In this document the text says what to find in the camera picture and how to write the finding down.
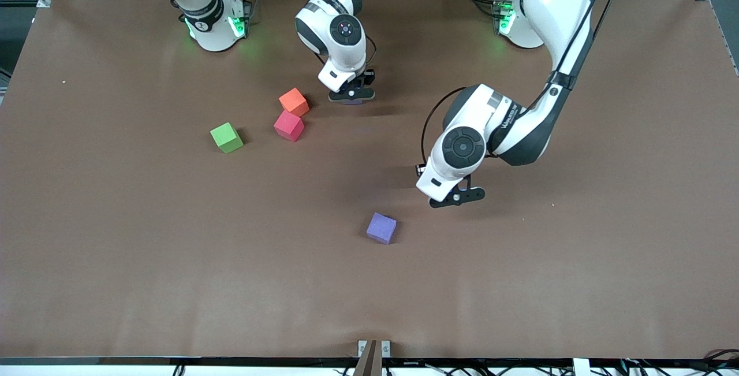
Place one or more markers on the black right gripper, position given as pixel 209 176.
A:
pixel 367 78

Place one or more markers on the purple foam cube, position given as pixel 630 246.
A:
pixel 355 103
pixel 381 227

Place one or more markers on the red foam cube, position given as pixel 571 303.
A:
pixel 288 126

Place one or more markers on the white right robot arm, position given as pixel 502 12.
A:
pixel 343 32

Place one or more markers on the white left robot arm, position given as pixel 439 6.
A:
pixel 571 0

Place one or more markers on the orange foam cube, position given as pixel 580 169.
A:
pixel 293 101

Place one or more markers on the green foam cube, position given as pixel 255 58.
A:
pixel 226 137

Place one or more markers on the brown paper table cover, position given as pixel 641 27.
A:
pixel 173 249

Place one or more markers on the metal clamp bracket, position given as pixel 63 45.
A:
pixel 374 356

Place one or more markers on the black table edge rail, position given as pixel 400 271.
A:
pixel 173 360

